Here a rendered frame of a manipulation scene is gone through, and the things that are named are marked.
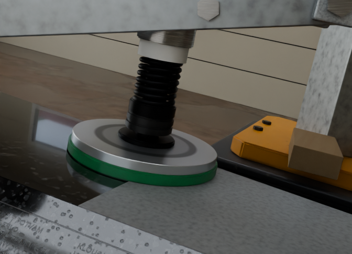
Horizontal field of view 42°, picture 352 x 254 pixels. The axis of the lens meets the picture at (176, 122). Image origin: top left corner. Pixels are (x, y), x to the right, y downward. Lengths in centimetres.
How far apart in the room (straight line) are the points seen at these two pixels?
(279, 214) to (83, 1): 36
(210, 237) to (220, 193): 13
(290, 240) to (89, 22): 36
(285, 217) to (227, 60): 626
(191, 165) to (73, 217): 18
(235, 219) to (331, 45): 79
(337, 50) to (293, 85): 542
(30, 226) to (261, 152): 70
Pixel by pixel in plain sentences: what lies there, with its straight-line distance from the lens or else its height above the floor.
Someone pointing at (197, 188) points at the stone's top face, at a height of 82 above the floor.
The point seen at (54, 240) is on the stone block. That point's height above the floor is 79.
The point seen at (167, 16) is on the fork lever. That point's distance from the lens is 58.
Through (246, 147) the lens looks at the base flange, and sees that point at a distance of 109.
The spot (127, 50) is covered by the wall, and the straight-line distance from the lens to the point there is 741.
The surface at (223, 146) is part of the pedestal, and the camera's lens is 116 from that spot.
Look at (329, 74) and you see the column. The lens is 123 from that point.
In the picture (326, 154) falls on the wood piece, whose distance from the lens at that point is 96.
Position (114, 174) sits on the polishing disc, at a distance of 57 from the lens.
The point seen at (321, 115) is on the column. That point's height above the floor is 87.
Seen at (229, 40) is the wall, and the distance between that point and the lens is 680.
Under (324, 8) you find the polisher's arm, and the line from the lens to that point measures 56.
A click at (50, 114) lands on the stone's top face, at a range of 83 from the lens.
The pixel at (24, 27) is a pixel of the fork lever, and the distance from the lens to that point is 64.
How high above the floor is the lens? 103
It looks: 13 degrees down
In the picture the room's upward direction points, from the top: 12 degrees clockwise
